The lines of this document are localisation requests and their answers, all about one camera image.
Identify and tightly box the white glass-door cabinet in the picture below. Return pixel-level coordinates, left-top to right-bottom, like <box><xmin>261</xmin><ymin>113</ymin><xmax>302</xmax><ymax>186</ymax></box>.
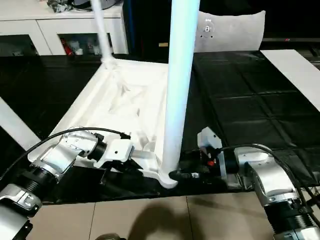
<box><xmin>0</xmin><ymin>0</ymin><xmax>128</xmax><ymax>56</ymax></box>

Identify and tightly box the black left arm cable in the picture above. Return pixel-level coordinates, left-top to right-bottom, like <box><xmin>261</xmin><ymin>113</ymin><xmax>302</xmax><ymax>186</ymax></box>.
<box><xmin>0</xmin><ymin>127</ymin><xmax>132</xmax><ymax>181</ymax></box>

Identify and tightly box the black work mat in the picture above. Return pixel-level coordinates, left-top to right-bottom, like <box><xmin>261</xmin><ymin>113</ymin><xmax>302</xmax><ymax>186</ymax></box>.
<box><xmin>0</xmin><ymin>50</ymin><xmax>320</xmax><ymax>206</ymax></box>

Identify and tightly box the grey cushion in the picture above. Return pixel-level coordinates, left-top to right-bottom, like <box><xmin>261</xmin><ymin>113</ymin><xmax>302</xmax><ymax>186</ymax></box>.
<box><xmin>192</xmin><ymin>11</ymin><xmax>267</xmax><ymax>53</ymax></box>

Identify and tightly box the white plastic table leg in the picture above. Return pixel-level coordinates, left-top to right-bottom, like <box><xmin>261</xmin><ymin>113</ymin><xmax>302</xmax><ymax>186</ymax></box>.
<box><xmin>90</xmin><ymin>0</ymin><xmax>118</xmax><ymax>71</ymax></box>
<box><xmin>159</xmin><ymin>0</ymin><xmax>202</xmax><ymax>183</ymax></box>
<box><xmin>0</xmin><ymin>96</ymin><xmax>42</xmax><ymax>151</ymax></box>

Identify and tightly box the white flat board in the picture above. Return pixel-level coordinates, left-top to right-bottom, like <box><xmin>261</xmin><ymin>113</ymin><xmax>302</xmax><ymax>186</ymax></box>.
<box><xmin>260</xmin><ymin>49</ymin><xmax>320</xmax><ymax>112</ymax></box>

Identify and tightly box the dark cabled device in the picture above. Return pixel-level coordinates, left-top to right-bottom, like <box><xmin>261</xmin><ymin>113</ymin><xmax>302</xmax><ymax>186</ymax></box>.
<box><xmin>47</xmin><ymin>0</ymin><xmax>123</xmax><ymax>13</ymax></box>

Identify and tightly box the black sofa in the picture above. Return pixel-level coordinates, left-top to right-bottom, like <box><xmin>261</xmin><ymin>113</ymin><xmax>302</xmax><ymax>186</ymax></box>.
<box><xmin>125</xmin><ymin>0</ymin><xmax>320</xmax><ymax>53</ymax></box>

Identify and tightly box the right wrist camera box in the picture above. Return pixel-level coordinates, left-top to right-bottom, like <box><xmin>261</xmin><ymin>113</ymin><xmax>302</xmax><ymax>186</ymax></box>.
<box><xmin>197</xmin><ymin>127</ymin><xmax>223</xmax><ymax>152</ymax></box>

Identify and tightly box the white plastic table top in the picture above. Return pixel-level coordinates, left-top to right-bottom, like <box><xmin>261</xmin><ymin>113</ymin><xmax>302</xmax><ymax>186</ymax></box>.
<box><xmin>27</xmin><ymin>57</ymin><xmax>180</xmax><ymax>190</ymax></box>

